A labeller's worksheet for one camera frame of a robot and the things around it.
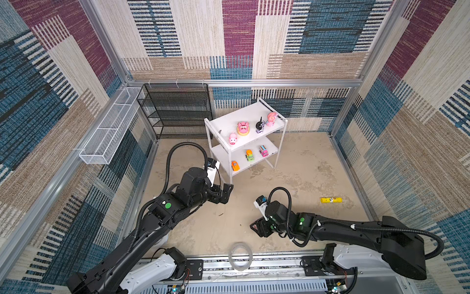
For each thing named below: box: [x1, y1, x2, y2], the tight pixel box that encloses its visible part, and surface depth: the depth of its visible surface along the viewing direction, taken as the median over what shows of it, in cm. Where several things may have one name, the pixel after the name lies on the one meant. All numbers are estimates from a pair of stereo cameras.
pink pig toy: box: [228, 132, 238, 146], surface depth 73 cm
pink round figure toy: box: [266, 112, 279, 127], surface depth 76 cm
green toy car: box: [245, 148, 255, 162], surface depth 89 cm
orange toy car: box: [230, 160, 241, 172], surface depth 85 cm
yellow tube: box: [320, 197, 344, 204], surface depth 92 cm
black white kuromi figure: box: [255, 116, 266, 134], surface depth 75 cm
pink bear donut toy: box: [236, 121, 250, 136], surface depth 76 cm
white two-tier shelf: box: [203, 97, 289, 184], surface depth 81 cm
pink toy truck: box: [258, 144, 270, 158], surface depth 91 cm
